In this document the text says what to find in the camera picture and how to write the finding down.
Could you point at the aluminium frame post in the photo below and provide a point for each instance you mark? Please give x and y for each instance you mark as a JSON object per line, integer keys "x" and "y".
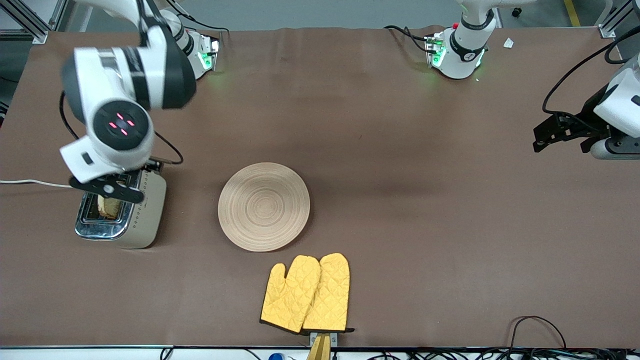
{"x": 612, "y": 22}
{"x": 30, "y": 25}

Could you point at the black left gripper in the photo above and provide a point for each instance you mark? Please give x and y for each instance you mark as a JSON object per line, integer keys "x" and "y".
{"x": 589, "y": 116}

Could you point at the blue cap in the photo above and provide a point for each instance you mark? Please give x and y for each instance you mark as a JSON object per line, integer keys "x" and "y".
{"x": 276, "y": 356}

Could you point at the slice of brown bread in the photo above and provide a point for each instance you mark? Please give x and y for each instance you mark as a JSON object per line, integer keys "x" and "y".
{"x": 109, "y": 207}

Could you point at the round wooden plate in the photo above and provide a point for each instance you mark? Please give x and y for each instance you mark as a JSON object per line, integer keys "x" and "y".
{"x": 264, "y": 206}

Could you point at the brown table cover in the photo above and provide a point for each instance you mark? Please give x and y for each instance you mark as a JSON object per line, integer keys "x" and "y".
{"x": 400, "y": 150}

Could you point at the white paper scrap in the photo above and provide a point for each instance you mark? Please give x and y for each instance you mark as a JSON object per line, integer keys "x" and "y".
{"x": 508, "y": 43}

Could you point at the wooden tongs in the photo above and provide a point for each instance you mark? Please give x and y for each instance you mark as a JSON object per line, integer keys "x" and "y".
{"x": 319, "y": 350}

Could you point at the yellow quilted oven mitt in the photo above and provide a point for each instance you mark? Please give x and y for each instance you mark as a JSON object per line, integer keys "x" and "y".
{"x": 287, "y": 300}
{"x": 330, "y": 295}

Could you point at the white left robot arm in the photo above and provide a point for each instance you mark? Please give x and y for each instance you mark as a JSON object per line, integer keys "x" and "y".
{"x": 465, "y": 50}

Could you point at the beige and chrome toaster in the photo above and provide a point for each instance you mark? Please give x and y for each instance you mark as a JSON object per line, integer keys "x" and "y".
{"x": 147, "y": 215}

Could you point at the grey metal bracket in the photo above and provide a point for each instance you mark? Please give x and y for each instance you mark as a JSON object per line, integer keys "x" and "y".
{"x": 334, "y": 339}

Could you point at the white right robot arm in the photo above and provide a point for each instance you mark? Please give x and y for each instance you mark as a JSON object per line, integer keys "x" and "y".
{"x": 125, "y": 75}

